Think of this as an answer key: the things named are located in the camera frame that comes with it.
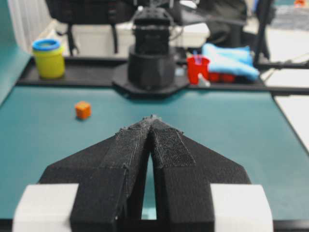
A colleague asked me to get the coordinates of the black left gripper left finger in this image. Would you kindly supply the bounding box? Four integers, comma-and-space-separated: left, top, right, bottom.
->
39, 117, 152, 232

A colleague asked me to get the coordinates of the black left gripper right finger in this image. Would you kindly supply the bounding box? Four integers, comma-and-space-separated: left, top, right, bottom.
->
149, 119, 251, 232

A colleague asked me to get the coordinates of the orange cube block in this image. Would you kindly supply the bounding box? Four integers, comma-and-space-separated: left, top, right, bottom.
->
74, 101, 91, 120

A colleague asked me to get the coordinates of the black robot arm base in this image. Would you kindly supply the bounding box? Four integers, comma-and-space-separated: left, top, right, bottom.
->
112, 6, 189, 98

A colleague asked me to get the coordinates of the red plastic container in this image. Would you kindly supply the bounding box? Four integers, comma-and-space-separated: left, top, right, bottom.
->
186, 55, 236, 85

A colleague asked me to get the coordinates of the light blue cloth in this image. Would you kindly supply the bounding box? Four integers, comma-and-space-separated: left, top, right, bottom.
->
202, 43, 260, 81

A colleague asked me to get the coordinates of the yellow jar blue lid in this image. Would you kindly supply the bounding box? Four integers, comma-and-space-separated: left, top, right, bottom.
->
32, 39, 65, 80

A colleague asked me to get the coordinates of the black backpack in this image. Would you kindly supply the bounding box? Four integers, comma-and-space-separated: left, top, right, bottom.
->
45, 0, 138, 56

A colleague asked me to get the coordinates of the black metal stand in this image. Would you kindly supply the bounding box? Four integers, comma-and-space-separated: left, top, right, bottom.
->
253, 0, 309, 70

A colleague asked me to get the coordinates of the black table edge rail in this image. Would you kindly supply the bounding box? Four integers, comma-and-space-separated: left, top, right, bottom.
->
16, 57, 309, 98

